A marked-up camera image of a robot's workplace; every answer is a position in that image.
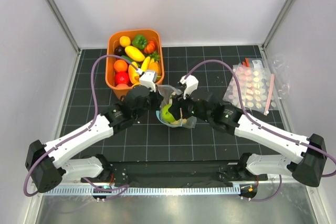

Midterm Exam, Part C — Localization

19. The orange plastic bin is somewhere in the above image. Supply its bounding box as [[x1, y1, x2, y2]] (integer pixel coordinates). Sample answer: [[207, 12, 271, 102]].
[[105, 29, 165, 98]]

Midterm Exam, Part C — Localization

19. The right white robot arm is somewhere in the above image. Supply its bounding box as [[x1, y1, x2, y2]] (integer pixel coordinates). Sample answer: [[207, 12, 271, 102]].
[[169, 93, 327, 187]]

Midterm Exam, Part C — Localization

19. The yellow banana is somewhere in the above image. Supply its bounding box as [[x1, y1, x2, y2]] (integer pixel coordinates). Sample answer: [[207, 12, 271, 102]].
[[141, 56, 151, 71]]

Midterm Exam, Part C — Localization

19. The purple cable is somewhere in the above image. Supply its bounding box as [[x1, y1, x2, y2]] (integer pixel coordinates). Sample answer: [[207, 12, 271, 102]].
[[23, 55, 140, 201], [185, 60, 336, 203]]

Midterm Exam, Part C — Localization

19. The orange tangerine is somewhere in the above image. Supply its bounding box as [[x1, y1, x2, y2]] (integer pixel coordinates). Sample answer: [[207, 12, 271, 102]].
[[113, 59, 128, 72]]

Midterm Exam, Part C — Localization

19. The orange bell pepper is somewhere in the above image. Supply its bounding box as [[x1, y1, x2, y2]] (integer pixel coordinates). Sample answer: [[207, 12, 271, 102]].
[[148, 62, 161, 76]]

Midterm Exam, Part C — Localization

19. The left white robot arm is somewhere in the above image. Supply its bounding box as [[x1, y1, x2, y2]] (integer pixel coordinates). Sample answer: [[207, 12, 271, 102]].
[[25, 85, 163, 193]]

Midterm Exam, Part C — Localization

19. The yellow mango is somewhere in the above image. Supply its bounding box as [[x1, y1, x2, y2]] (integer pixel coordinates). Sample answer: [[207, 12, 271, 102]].
[[124, 46, 145, 62], [128, 61, 139, 84]]

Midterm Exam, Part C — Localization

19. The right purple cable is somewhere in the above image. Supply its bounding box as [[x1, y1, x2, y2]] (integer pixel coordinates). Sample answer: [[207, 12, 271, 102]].
[[185, 60, 336, 203]]

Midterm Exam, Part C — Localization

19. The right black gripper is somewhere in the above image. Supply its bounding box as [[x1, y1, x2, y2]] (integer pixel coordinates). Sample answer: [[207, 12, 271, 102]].
[[168, 91, 211, 123]]

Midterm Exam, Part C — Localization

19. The clear blue zip bag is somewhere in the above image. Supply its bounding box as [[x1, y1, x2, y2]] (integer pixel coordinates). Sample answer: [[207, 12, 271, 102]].
[[156, 85, 197, 129]]

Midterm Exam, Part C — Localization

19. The dark purple plum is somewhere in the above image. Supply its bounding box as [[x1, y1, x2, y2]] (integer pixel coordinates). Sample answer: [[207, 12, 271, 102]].
[[114, 46, 125, 56]]

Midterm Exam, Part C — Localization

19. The green bell pepper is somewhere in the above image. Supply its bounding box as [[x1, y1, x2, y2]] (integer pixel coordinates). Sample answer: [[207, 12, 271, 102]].
[[131, 34, 148, 50]]

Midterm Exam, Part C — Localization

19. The small orange pumpkin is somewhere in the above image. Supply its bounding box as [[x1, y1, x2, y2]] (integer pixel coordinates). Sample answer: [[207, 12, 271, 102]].
[[143, 40, 156, 54]]

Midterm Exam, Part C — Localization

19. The slotted cable duct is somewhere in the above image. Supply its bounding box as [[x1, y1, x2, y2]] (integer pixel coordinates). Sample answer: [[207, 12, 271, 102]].
[[44, 184, 240, 196]]

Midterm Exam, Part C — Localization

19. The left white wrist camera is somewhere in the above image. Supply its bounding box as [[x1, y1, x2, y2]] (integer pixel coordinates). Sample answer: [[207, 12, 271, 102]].
[[135, 68, 158, 92]]

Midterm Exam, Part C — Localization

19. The yellow lemon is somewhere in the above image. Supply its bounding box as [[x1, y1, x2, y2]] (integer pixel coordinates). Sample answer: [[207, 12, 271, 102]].
[[119, 36, 131, 48]]

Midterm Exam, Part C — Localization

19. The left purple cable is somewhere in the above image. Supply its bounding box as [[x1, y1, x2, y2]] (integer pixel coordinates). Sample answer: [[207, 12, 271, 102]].
[[23, 55, 140, 201]]

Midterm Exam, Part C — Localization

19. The bag of pink sliced food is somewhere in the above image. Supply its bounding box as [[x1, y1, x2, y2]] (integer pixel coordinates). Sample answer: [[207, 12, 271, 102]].
[[223, 58, 278, 115]]

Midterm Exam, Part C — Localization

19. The green apple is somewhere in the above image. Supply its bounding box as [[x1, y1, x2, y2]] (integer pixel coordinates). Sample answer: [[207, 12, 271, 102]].
[[161, 104, 175, 123]]

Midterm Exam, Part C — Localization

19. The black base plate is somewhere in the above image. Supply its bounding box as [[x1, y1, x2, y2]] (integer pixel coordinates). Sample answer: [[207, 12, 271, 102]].
[[86, 161, 268, 188]]

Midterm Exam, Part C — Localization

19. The pink peach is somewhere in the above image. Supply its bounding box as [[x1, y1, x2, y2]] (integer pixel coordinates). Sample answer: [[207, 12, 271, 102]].
[[116, 83, 129, 89]]

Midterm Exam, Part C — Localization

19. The red tomato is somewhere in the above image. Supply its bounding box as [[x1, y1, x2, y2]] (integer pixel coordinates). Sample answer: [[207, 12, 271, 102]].
[[114, 71, 130, 86]]

